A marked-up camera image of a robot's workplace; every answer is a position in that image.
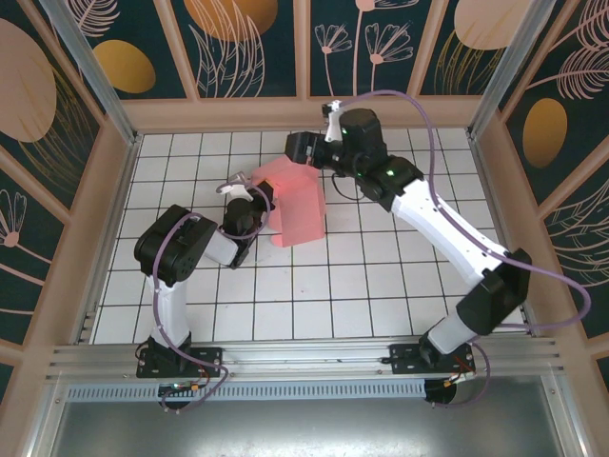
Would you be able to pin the pink paper box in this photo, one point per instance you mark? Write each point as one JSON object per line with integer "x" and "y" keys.
{"x": 300, "y": 209}

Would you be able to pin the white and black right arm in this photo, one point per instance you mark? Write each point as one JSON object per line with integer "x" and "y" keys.
{"x": 452, "y": 233}

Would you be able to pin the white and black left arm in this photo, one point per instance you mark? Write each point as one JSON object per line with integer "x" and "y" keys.
{"x": 171, "y": 247}

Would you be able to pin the grey metal sheet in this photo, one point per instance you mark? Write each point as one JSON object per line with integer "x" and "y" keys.
{"x": 304, "y": 428}

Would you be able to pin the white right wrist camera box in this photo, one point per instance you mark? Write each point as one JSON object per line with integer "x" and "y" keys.
{"x": 333, "y": 121}

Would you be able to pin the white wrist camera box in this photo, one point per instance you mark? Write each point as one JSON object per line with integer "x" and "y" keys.
{"x": 236, "y": 186}
{"x": 333, "y": 121}

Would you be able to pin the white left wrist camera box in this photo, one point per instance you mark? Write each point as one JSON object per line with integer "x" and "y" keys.
{"x": 236, "y": 186}

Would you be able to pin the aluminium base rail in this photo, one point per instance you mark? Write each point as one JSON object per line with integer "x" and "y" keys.
{"x": 304, "y": 354}

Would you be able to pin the aluminium corner post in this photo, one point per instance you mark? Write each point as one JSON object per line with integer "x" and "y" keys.
{"x": 499, "y": 76}
{"x": 90, "y": 71}

